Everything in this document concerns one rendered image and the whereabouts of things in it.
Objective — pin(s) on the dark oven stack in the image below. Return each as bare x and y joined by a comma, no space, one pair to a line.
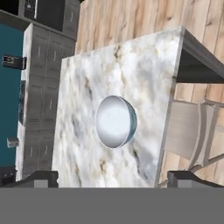
49,14

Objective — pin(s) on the marble dining counter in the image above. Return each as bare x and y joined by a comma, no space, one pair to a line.
122,110

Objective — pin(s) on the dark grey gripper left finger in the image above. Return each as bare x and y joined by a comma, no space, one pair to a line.
43,178

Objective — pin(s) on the white bowl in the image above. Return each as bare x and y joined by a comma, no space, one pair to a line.
115,121

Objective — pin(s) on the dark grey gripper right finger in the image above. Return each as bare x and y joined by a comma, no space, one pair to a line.
182,178

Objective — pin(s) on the grey cabinet run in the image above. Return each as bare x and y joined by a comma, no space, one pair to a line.
43,96

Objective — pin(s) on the small grey box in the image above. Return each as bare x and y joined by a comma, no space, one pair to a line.
12,142

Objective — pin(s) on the small black appliance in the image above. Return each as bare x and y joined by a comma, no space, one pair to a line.
13,61

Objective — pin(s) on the grey stool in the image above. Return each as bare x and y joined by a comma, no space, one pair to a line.
189,131

